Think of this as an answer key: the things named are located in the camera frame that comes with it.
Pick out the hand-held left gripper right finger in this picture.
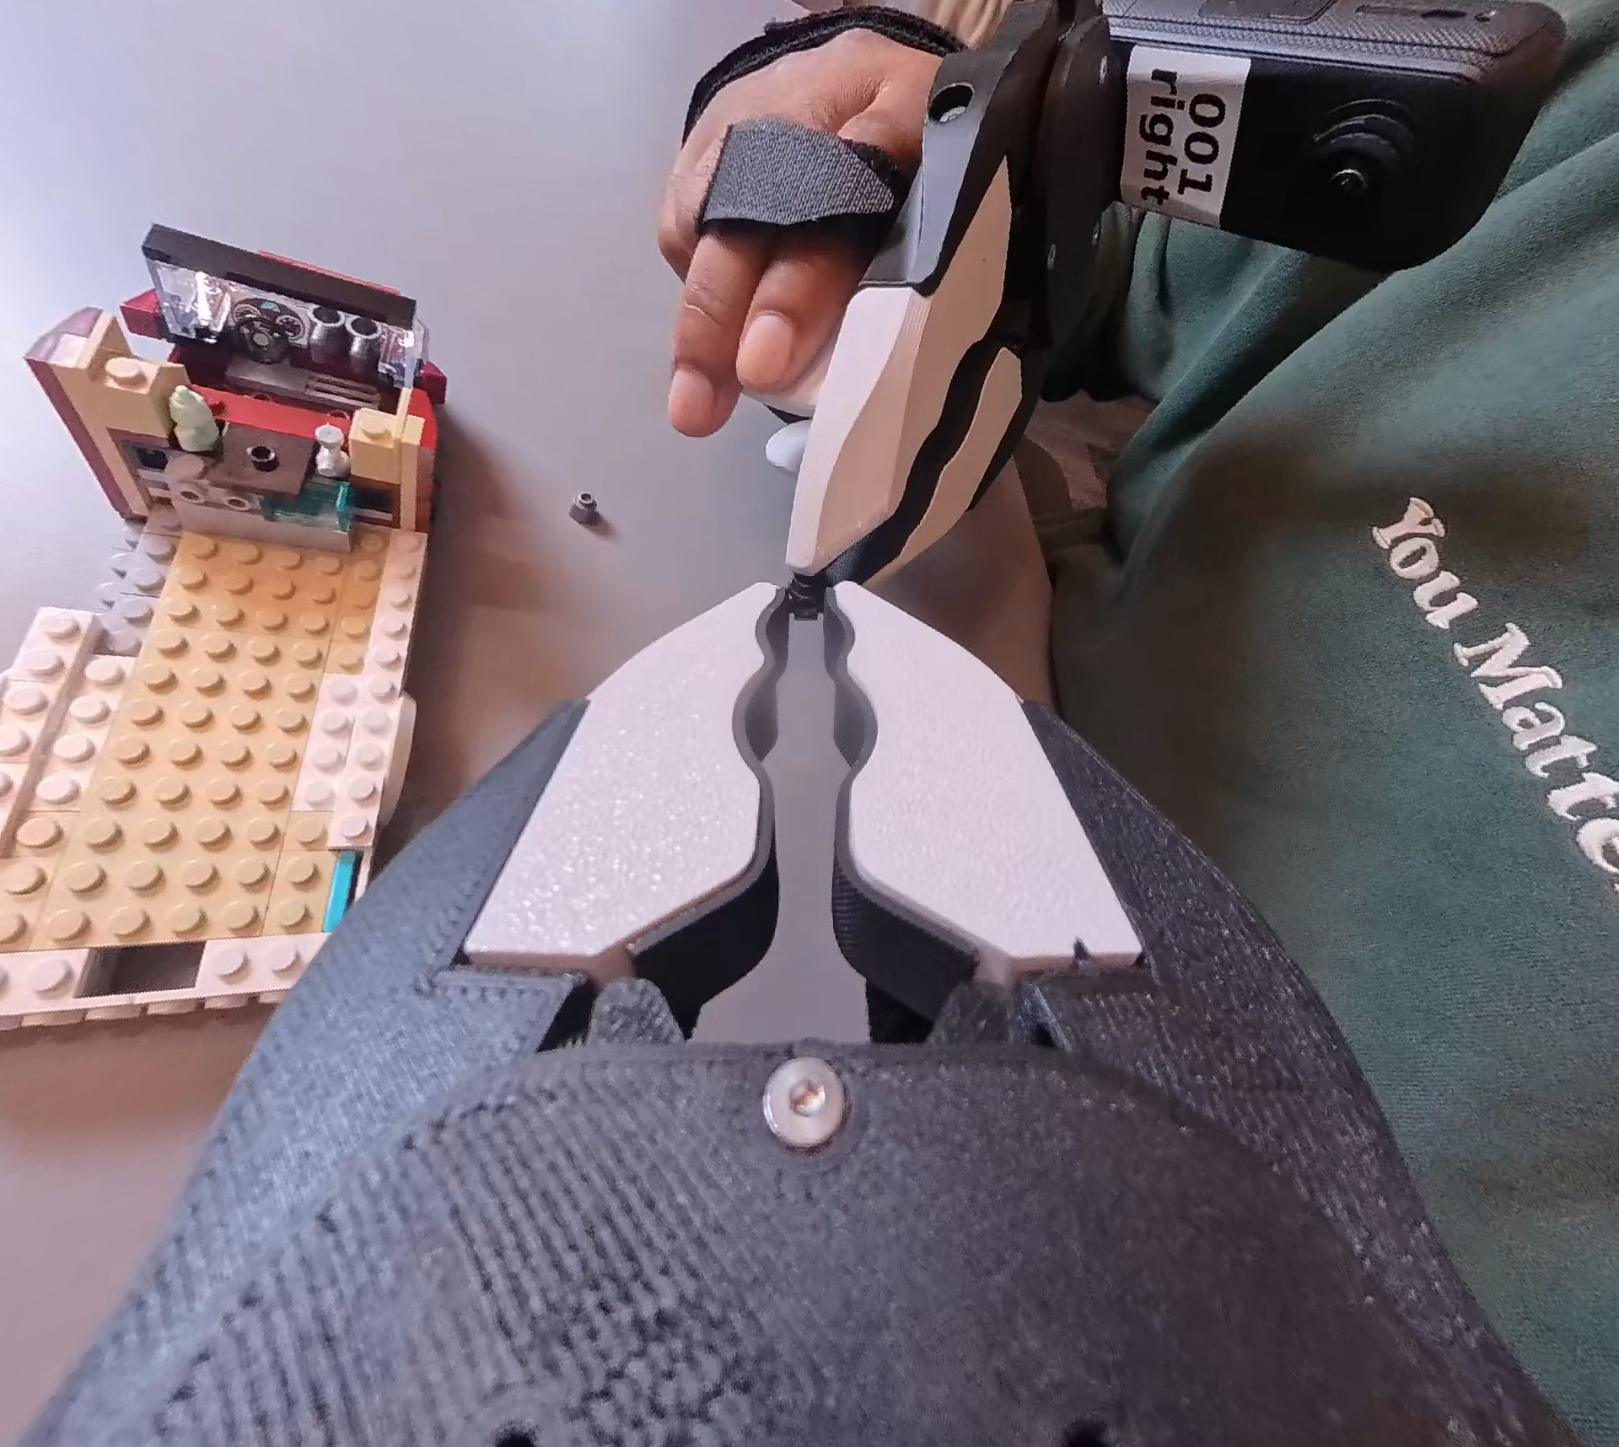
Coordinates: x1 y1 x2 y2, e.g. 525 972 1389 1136
831 581 1146 1043

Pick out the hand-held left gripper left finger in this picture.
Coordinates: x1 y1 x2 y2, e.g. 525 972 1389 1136
458 581 778 1043

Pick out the grey desk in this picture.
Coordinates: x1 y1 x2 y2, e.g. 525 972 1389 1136
0 0 1063 1286

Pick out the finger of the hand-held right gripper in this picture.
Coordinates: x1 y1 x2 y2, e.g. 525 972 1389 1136
783 167 1016 582
834 346 1028 587

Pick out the tan white red brick vehicle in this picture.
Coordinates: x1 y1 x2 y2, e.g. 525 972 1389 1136
0 223 450 1033

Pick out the person's right hand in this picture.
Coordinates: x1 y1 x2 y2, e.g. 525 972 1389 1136
654 31 947 441

